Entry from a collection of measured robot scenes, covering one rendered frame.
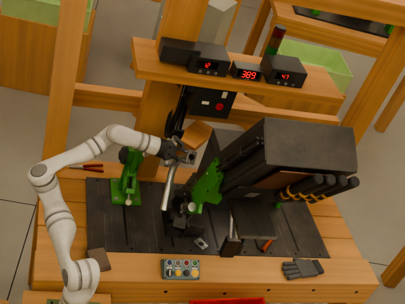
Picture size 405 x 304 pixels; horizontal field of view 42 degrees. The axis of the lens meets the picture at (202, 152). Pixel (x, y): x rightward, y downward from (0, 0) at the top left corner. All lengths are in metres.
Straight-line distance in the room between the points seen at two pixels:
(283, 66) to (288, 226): 0.79
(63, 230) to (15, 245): 1.54
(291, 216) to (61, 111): 1.19
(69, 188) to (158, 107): 0.54
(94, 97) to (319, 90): 0.96
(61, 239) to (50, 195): 0.24
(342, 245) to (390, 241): 1.70
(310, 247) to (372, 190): 2.25
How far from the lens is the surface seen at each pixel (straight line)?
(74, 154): 1.94
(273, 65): 2.17
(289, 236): 2.50
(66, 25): 2.03
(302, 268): 2.37
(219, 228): 2.38
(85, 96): 2.30
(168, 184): 2.21
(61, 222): 1.79
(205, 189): 2.13
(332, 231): 2.68
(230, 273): 2.23
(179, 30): 2.06
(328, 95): 2.29
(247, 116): 2.49
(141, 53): 2.10
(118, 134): 1.96
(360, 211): 4.41
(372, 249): 4.16
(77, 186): 2.40
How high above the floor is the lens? 2.57
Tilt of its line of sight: 38 degrees down
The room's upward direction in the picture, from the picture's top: 20 degrees clockwise
